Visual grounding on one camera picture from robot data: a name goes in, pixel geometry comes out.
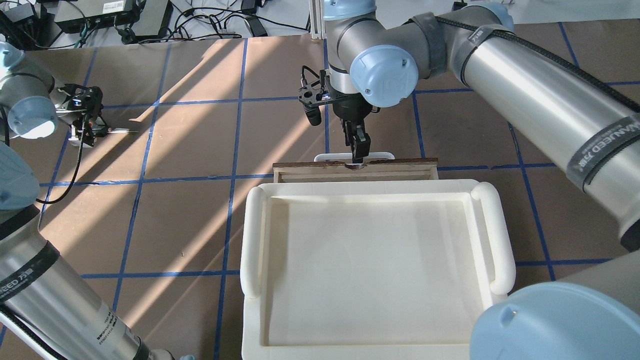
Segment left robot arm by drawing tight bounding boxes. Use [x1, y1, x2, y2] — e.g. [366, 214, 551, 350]
[0, 42, 173, 360]

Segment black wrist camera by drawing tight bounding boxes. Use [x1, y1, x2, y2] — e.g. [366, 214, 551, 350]
[298, 64, 330, 126]
[71, 86, 104, 117]

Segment black electronics box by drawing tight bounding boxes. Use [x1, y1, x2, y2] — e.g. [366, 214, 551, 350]
[54, 0, 146, 34]

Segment white plastic tray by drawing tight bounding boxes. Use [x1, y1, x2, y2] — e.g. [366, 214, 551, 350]
[240, 178, 516, 360]

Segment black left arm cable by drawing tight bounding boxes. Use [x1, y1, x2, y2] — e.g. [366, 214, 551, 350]
[35, 112, 93, 205]

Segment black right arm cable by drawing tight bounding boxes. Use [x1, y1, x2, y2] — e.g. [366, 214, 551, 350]
[435, 15, 640, 113]

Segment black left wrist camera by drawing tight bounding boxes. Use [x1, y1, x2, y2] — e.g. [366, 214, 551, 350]
[71, 86, 104, 117]

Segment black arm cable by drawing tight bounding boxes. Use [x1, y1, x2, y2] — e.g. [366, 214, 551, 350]
[435, 15, 640, 113]
[35, 112, 93, 205]

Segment grey orange scissors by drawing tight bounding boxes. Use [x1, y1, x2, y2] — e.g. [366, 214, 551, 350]
[106, 127, 139, 135]

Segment tangled black cables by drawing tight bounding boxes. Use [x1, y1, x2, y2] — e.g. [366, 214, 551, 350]
[117, 0, 311, 43]

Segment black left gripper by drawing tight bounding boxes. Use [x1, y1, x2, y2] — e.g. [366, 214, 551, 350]
[55, 86, 109, 148]

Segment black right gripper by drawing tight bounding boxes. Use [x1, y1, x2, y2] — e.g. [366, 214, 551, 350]
[331, 93, 374, 164]

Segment white drawer handle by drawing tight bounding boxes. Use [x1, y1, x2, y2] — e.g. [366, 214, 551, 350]
[314, 152, 396, 163]

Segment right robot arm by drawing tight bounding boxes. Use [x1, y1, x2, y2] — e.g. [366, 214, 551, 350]
[323, 0, 640, 360]

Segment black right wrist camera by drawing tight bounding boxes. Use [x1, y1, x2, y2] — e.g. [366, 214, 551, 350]
[298, 64, 330, 126]

